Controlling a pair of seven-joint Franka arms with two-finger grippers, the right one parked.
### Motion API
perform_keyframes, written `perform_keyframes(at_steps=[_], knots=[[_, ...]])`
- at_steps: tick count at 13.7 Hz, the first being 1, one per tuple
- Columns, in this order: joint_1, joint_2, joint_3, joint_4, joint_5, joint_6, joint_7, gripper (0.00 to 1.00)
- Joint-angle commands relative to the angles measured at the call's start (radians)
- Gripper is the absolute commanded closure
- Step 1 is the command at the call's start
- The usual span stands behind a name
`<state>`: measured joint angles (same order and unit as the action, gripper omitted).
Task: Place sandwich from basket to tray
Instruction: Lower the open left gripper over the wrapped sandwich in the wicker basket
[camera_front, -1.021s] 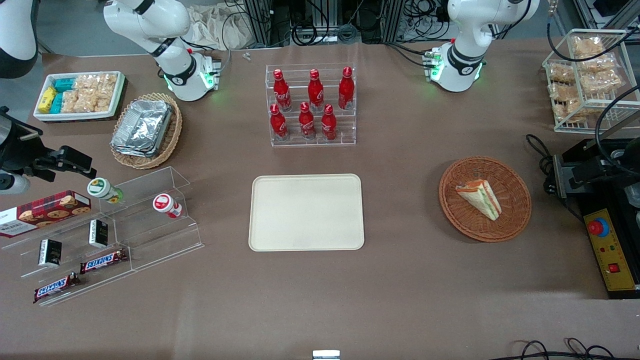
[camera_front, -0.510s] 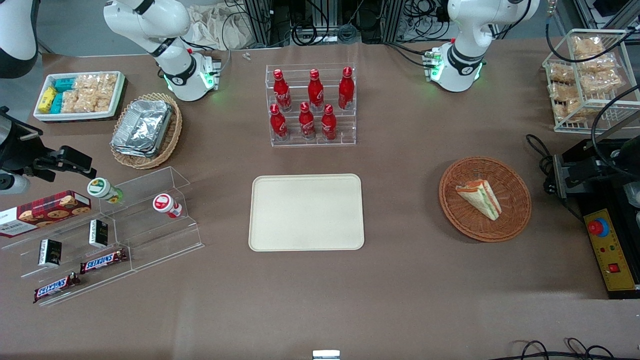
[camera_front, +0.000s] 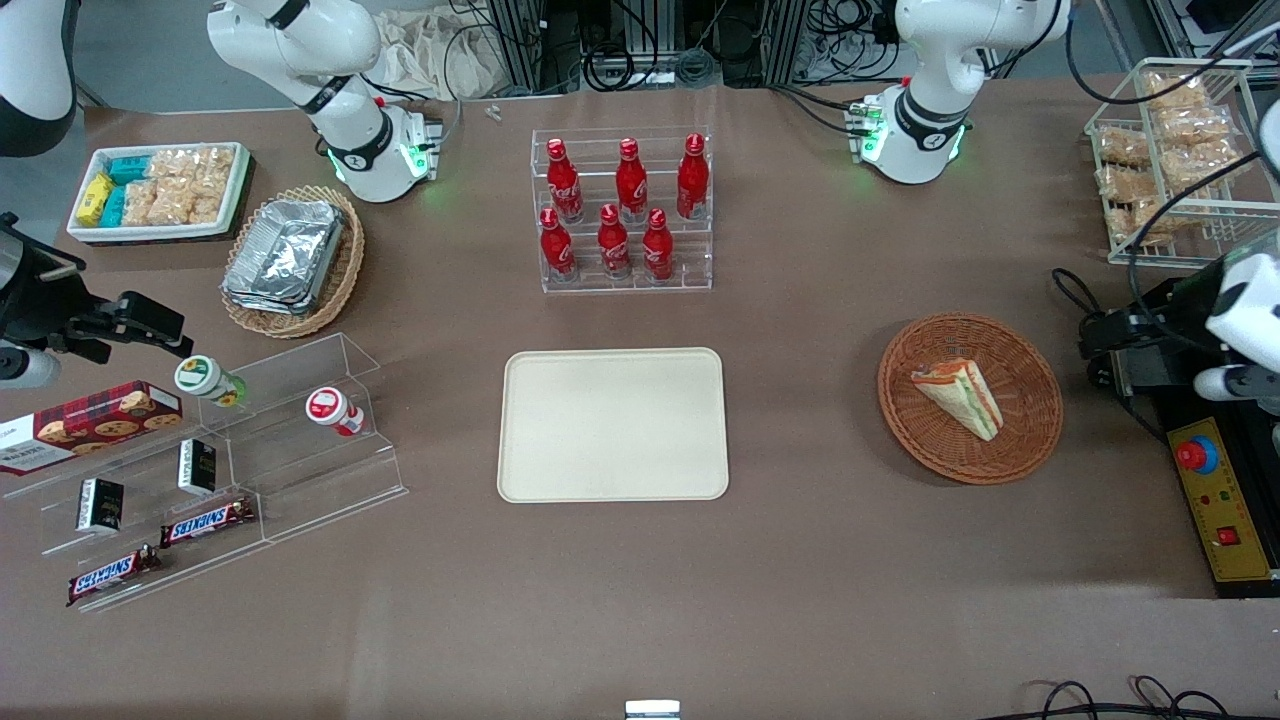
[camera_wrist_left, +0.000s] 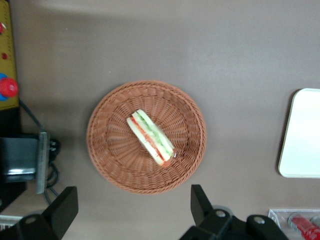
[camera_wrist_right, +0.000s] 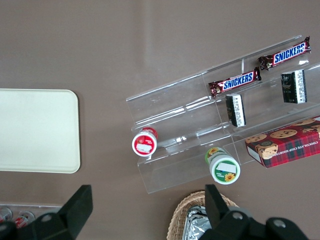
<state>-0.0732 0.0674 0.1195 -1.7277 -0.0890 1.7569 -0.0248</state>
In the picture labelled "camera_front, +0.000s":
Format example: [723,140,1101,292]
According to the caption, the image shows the red tartan cookie box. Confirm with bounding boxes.
[0,380,184,476]

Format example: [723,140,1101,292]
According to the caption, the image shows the beige cloth bag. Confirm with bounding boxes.
[375,10,501,101]

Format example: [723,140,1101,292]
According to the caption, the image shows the white wire rack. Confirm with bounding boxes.
[1085,57,1280,269]

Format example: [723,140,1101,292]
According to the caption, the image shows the green lid small bottle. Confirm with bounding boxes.
[174,355,247,408]

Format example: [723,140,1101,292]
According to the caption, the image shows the round brown wicker basket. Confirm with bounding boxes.
[877,313,1064,486]

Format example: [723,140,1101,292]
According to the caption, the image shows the yellow snack packet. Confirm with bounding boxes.
[77,172,114,227]

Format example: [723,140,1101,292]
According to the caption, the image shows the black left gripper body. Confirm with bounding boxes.
[1078,305,1217,361]

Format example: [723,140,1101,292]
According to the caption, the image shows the white rectangular snack bin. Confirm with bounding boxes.
[67,142,251,244]

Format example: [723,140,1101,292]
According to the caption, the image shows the clear acrylic bottle rack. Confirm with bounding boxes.
[530,125,714,294]

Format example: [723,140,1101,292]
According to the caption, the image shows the red cola bottle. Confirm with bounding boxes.
[642,208,675,283]
[545,138,585,224]
[676,133,710,221]
[540,208,577,283]
[597,204,633,281]
[615,138,649,223]

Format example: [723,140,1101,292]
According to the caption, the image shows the clear acrylic stepped shelf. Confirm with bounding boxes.
[0,332,409,614]

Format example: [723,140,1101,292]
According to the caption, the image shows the small black carton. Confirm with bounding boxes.
[77,478,125,533]
[178,438,218,497]

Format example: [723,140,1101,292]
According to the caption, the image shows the oval light wicker basket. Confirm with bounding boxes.
[220,185,365,339]

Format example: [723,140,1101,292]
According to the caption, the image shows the beige plastic serving tray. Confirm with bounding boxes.
[497,347,731,504]

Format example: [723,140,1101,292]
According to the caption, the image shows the fried snack packet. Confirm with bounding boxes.
[1145,72,1208,112]
[1095,125,1152,167]
[1110,198,1201,247]
[1150,105,1233,147]
[1095,165,1152,203]
[1160,140,1247,192]

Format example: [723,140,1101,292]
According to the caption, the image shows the Snickers chocolate bar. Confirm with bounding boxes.
[160,497,257,549]
[67,545,163,607]

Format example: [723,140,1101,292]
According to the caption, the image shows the black cable bundle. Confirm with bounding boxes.
[583,38,721,93]

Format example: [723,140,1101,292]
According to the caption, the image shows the yellow emergency stop control box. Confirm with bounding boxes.
[1160,415,1280,599]

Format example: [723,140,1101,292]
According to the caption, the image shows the red lid small bottle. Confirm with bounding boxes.
[305,387,366,438]

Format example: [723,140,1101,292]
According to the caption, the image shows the black appliance with metal pan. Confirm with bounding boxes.
[1105,270,1280,441]

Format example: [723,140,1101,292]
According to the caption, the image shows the black floor cables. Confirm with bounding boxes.
[1020,675,1280,720]

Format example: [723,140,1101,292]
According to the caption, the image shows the aluminium foil tray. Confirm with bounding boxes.
[222,198,347,314]

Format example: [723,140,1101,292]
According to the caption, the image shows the triangle sandwich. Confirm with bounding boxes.
[910,358,1004,442]

